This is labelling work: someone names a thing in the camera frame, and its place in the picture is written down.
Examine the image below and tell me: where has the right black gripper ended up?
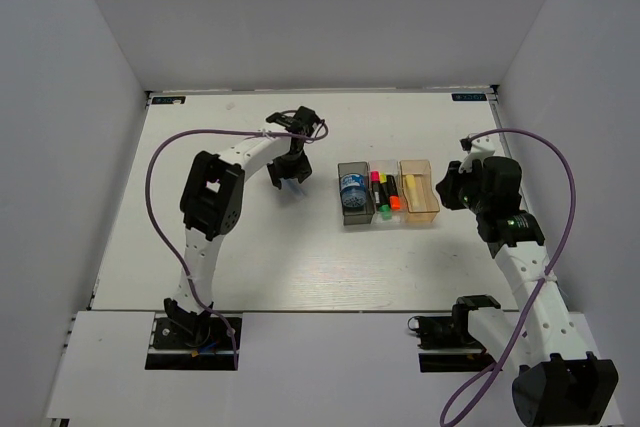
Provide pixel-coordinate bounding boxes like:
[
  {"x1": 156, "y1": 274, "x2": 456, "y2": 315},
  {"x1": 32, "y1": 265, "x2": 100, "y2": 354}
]
[{"x1": 435, "y1": 159, "x2": 490, "y2": 215}]

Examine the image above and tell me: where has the blue cleaning gel jar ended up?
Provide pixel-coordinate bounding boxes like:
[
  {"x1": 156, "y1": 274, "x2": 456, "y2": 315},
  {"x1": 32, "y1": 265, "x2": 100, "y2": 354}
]
[{"x1": 339, "y1": 173, "x2": 367, "y2": 209}]

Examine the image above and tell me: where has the yellow glue stick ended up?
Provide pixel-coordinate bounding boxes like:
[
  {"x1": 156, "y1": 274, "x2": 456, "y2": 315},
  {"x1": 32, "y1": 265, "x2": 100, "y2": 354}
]
[{"x1": 405, "y1": 174, "x2": 423, "y2": 211}]

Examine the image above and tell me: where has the pink highlighter marker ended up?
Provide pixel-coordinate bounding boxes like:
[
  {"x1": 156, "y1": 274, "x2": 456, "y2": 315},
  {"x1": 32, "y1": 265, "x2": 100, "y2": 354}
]
[{"x1": 370, "y1": 171, "x2": 385, "y2": 211}]

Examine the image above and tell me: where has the orange highlighter marker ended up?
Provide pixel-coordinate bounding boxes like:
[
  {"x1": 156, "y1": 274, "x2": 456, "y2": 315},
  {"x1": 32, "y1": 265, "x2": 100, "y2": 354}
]
[{"x1": 387, "y1": 175, "x2": 402, "y2": 211}]

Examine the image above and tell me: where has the green highlighter marker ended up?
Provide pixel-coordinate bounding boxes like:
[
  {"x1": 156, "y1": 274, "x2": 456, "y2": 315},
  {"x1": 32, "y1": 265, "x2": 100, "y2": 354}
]
[{"x1": 377, "y1": 188, "x2": 392, "y2": 221}]

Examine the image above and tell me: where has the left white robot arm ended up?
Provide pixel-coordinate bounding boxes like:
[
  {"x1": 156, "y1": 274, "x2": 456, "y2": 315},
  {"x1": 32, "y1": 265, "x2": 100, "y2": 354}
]
[{"x1": 164, "y1": 106, "x2": 323, "y2": 347}]

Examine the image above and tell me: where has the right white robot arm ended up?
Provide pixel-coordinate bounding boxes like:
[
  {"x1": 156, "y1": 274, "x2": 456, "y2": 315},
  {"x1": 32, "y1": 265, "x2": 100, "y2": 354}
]
[{"x1": 436, "y1": 156, "x2": 619, "y2": 426}]

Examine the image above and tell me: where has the amber transparent tray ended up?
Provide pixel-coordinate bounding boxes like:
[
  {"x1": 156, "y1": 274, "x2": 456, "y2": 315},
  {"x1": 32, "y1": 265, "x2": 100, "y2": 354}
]
[{"x1": 399, "y1": 159, "x2": 440, "y2": 225}]

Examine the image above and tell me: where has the grey transparent tray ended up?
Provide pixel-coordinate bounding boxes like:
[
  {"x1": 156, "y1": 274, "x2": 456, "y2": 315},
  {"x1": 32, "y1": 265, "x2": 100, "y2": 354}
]
[{"x1": 337, "y1": 162, "x2": 375, "y2": 227}]

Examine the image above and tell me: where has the clear transparent tray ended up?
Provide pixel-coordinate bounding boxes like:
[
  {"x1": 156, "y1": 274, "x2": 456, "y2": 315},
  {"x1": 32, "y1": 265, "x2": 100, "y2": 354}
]
[{"x1": 368, "y1": 159, "x2": 407, "y2": 226}]

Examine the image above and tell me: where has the right corner label sticker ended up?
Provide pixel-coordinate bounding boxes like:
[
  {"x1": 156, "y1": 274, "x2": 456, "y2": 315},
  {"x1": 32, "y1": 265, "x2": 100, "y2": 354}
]
[{"x1": 451, "y1": 93, "x2": 487, "y2": 102}]

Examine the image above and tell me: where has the corner label sticker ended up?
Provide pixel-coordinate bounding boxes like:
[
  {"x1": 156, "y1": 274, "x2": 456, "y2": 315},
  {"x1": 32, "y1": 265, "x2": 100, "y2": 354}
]
[
  {"x1": 451, "y1": 93, "x2": 487, "y2": 102},
  {"x1": 151, "y1": 96, "x2": 186, "y2": 105}
]

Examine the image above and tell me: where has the left corner label sticker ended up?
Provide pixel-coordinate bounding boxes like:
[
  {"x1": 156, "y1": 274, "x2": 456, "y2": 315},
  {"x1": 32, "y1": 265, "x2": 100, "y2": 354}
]
[{"x1": 151, "y1": 96, "x2": 186, "y2": 105}]

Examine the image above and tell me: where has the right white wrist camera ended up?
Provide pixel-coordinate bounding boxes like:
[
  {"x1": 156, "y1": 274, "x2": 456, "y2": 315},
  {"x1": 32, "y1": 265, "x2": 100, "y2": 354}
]
[{"x1": 458, "y1": 136, "x2": 495, "y2": 174}]

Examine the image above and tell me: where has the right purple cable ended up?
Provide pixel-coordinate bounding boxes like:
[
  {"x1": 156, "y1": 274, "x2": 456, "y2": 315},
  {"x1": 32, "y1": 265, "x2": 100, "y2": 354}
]
[{"x1": 439, "y1": 127, "x2": 577, "y2": 427}]

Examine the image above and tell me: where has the purple cable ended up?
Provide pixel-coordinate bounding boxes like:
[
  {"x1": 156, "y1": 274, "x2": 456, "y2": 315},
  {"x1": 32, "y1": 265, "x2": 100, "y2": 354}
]
[
  {"x1": 439, "y1": 127, "x2": 577, "y2": 427},
  {"x1": 144, "y1": 109, "x2": 330, "y2": 368}
]

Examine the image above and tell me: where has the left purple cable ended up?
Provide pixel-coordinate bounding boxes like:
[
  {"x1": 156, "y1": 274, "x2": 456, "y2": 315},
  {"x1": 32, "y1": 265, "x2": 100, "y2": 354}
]
[{"x1": 144, "y1": 109, "x2": 330, "y2": 368}]

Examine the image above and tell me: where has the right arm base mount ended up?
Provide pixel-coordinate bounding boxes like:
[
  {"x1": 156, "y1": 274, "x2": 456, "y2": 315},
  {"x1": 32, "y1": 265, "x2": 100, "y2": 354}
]
[{"x1": 407, "y1": 295, "x2": 501, "y2": 373}]

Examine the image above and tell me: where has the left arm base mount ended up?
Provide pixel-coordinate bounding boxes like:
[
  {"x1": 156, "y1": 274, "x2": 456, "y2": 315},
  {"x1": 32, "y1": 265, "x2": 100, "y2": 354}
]
[{"x1": 145, "y1": 313, "x2": 243, "y2": 371}]

